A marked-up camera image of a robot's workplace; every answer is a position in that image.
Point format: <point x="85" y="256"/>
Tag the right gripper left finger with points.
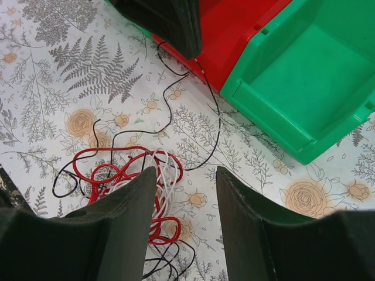
<point x="105" y="240"/>

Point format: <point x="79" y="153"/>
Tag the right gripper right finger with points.
<point x="265" y="241"/>

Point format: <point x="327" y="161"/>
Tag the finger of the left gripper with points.
<point x="177" y="22"/>

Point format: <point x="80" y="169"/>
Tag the red plastic bin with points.
<point x="226" y="29"/>

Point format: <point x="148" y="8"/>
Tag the floral table mat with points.
<point x="75" y="74"/>

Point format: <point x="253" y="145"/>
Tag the right green plastic bin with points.
<point x="306" y="79"/>

